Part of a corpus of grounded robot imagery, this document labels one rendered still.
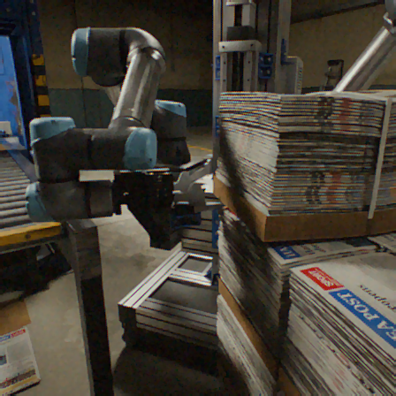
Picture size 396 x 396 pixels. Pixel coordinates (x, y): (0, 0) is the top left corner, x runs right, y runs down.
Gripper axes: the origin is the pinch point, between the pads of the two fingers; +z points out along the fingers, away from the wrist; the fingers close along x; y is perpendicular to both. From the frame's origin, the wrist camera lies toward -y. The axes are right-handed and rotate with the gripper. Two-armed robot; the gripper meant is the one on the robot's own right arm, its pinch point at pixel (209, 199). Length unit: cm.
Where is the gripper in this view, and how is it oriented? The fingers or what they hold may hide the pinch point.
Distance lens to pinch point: 70.9
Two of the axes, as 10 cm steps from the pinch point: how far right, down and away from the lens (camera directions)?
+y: 0.0, -9.5, -3.0
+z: 9.6, -0.8, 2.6
